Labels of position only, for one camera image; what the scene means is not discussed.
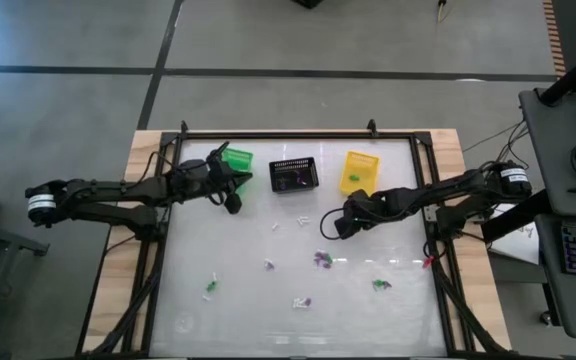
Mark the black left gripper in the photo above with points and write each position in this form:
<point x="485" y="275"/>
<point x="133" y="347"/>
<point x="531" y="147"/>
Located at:
<point x="200" y="177"/>

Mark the green plastic basket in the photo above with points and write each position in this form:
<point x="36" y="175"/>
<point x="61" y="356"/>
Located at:
<point x="238" y="157"/>

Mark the yellow plastic basket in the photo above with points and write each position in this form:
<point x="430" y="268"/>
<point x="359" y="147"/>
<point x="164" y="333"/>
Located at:
<point x="363" y="160"/>

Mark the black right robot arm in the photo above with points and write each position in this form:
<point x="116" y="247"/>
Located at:
<point x="448" y="192"/>

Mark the black pole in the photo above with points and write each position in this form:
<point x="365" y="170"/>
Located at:
<point x="568" y="80"/>

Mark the black frame clamp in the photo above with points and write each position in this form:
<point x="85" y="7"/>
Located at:
<point x="372" y="127"/>
<point x="184" y="127"/>

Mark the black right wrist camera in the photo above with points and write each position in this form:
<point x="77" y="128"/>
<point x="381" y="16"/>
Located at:
<point x="346" y="227"/>

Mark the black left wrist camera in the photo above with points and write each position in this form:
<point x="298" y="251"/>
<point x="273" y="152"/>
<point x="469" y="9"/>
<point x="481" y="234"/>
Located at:
<point x="233" y="203"/>

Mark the grey desk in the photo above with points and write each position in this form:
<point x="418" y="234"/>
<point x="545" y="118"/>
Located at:
<point x="553" y="150"/>

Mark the black table frame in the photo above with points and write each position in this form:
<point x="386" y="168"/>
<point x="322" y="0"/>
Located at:
<point x="293" y="135"/>

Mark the black desk brace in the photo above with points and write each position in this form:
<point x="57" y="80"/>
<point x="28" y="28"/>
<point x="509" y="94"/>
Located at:
<point x="518" y="217"/>

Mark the white paper sheet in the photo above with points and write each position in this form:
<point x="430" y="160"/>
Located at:
<point x="518" y="245"/>

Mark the black plastic basket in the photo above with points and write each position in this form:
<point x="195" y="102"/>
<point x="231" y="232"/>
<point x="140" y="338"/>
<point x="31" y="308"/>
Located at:
<point x="313" y="175"/>

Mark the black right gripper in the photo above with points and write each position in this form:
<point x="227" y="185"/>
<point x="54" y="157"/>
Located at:
<point x="375" y="207"/>

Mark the black caster wheel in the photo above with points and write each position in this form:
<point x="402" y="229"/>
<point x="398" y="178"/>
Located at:
<point x="545" y="318"/>

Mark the red clip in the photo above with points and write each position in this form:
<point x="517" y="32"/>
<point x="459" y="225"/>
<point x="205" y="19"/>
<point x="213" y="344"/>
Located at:
<point x="428" y="261"/>

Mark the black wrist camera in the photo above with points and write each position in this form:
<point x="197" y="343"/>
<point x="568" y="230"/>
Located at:
<point x="233" y="203"/>
<point x="346" y="227"/>

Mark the grey keyboard shelf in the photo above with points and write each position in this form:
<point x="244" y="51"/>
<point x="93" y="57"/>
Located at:
<point x="553" y="300"/>

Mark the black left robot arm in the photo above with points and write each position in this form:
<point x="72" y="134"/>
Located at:
<point x="118" y="187"/>

